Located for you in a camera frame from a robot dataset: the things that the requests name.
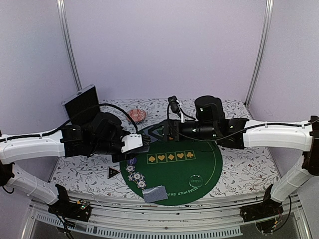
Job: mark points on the white blue poker chip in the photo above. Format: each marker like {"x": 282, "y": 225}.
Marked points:
{"x": 136, "y": 177}
{"x": 141, "y": 184}
{"x": 130, "y": 169}

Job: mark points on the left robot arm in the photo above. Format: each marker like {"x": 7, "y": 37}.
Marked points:
{"x": 66, "y": 141}

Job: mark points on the aluminium frame post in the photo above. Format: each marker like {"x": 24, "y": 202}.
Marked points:
{"x": 261, "y": 50}
{"x": 68, "y": 44}

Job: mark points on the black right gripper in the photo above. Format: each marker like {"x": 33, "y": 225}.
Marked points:
{"x": 168, "y": 130}

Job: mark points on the aluminium poker chip case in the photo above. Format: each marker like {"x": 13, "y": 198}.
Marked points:
{"x": 76, "y": 106}

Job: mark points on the left aluminium frame post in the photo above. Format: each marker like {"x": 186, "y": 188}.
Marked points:
{"x": 68, "y": 44}

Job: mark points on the right arm base controller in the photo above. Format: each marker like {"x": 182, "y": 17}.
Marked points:
{"x": 269, "y": 214}

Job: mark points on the blue playing card deck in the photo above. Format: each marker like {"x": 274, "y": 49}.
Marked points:
{"x": 142, "y": 149}

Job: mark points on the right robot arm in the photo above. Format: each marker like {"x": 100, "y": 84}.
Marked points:
{"x": 243, "y": 133}

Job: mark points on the black triangular card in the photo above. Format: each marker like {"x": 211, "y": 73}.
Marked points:
{"x": 112, "y": 172}

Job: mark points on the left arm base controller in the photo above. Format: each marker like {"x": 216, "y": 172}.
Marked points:
{"x": 80, "y": 210}

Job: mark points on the red patterned bowl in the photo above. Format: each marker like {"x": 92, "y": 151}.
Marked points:
{"x": 137, "y": 115}

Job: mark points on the blue playing card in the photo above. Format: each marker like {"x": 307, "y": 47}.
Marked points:
{"x": 154, "y": 194}

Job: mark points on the floral white tablecloth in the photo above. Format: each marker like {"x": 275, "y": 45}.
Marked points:
{"x": 244, "y": 171}

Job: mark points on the round green poker mat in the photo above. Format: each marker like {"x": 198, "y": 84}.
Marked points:
{"x": 172, "y": 163}

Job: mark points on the clear acrylic dealer button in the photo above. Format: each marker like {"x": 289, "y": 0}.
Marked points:
{"x": 196, "y": 181}

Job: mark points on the right aluminium frame post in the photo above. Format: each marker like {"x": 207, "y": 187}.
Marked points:
{"x": 261, "y": 50}

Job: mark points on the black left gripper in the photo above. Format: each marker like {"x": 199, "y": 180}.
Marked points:
{"x": 119, "y": 159}

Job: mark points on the purple small blind button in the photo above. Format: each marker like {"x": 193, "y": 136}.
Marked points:
{"x": 132, "y": 161}

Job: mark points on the aluminium table front rail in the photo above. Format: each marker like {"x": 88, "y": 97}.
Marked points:
{"x": 207, "y": 218}

